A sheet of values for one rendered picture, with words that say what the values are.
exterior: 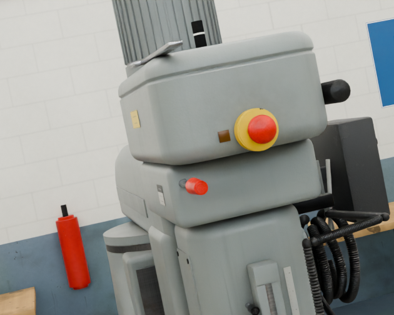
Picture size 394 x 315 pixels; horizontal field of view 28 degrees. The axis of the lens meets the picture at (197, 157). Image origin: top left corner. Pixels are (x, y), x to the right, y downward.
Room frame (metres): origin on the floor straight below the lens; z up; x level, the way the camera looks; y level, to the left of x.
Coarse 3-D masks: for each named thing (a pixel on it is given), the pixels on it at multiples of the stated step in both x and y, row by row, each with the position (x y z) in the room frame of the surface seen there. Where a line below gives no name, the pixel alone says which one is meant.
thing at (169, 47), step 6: (168, 42) 1.03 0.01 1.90; (174, 42) 1.03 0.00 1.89; (180, 42) 1.03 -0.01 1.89; (162, 48) 1.06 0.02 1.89; (168, 48) 1.04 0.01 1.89; (174, 48) 1.06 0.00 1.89; (150, 54) 1.14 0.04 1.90; (156, 54) 1.11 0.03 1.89; (162, 54) 1.11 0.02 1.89; (144, 60) 1.19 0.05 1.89; (150, 60) 1.17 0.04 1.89; (132, 66) 1.24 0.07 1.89
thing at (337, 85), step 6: (324, 84) 1.20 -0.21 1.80; (330, 84) 1.17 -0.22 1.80; (336, 84) 1.16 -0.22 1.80; (342, 84) 1.17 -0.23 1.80; (348, 84) 1.17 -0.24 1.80; (324, 90) 1.19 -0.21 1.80; (330, 90) 1.16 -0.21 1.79; (336, 90) 1.16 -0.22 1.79; (342, 90) 1.17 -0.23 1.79; (348, 90) 1.17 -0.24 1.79; (324, 96) 1.19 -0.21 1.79; (330, 96) 1.17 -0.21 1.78; (336, 96) 1.16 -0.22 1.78; (342, 96) 1.17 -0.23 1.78; (348, 96) 1.17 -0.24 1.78; (330, 102) 1.20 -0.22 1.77; (336, 102) 1.18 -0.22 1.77
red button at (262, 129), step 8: (256, 120) 1.06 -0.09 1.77; (264, 120) 1.06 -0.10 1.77; (272, 120) 1.07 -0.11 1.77; (248, 128) 1.06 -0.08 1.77; (256, 128) 1.06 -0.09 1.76; (264, 128) 1.06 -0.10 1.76; (272, 128) 1.06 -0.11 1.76; (256, 136) 1.06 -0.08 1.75; (264, 136) 1.06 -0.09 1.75; (272, 136) 1.06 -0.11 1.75
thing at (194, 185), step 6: (180, 180) 1.18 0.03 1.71; (186, 180) 1.15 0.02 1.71; (192, 180) 1.07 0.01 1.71; (198, 180) 1.05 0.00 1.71; (180, 186) 1.18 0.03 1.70; (186, 186) 1.09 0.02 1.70; (192, 186) 1.06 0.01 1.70; (198, 186) 1.04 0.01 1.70; (204, 186) 1.04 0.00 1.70; (192, 192) 1.07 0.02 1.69; (198, 192) 1.05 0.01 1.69; (204, 192) 1.05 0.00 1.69
